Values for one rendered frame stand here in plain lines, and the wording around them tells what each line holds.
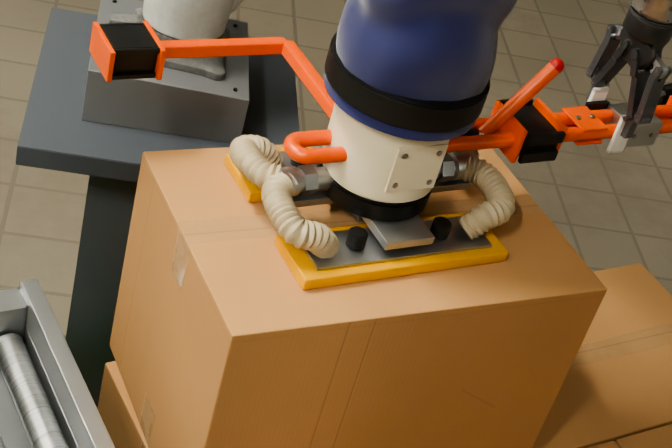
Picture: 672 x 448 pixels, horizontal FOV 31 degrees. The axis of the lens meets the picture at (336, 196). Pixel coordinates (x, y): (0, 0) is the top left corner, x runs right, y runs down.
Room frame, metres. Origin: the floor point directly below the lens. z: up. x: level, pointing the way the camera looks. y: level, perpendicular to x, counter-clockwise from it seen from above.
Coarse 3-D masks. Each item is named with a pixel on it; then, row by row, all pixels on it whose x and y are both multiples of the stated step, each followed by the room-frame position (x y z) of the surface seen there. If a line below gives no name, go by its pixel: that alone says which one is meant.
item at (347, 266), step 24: (432, 216) 1.51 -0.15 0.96; (456, 216) 1.53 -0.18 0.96; (360, 240) 1.37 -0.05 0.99; (456, 240) 1.46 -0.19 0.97; (480, 240) 1.48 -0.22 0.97; (288, 264) 1.32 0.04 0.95; (312, 264) 1.32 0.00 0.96; (336, 264) 1.33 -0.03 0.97; (360, 264) 1.35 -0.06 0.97; (384, 264) 1.37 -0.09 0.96; (408, 264) 1.38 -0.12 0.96; (432, 264) 1.40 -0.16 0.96; (456, 264) 1.43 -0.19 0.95; (480, 264) 1.45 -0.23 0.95; (312, 288) 1.29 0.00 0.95
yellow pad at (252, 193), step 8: (280, 152) 1.55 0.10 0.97; (224, 160) 1.52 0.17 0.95; (288, 160) 1.54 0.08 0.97; (232, 168) 1.49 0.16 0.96; (232, 176) 1.49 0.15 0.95; (240, 176) 1.47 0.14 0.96; (240, 184) 1.46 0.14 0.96; (248, 184) 1.46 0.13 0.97; (248, 192) 1.44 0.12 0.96; (256, 192) 1.44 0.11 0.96; (248, 200) 1.44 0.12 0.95; (256, 200) 1.44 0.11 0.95
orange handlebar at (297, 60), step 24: (168, 48) 1.56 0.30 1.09; (192, 48) 1.58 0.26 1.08; (216, 48) 1.60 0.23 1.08; (240, 48) 1.63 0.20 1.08; (264, 48) 1.65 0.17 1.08; (288, 48) 1.66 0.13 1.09; (312, 72) 1.61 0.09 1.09; (480, 120) 1.61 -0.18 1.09; (576, 120) 1.69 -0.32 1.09; (600, 120) 1.71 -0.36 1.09; (288, 144) 1.41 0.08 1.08; (312, 144) 1.44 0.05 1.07; (456, 144) 1.54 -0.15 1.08; (480, 144) 1.56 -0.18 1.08; (504, 144) 1.58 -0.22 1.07; (576, 144) 1.67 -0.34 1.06
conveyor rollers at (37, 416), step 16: (16, 336) 1.45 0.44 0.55; (0, 352) 1.41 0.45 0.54; (16, 352) 1.41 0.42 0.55; (0, 368) 1.40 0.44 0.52; (16, 368) 1.38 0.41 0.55; (32, 368) 1.39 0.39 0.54; (16, 384) 1.35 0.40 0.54; (32, 384) 1.36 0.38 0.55; (16, 400) 1.33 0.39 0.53; (32, 400) 1.32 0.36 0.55; (48, 400) 1.34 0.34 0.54; (32, 416) 1.30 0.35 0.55; (48, 416) 1.30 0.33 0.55; (32, 432) 1.27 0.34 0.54; (48, 432) 1.27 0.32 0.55
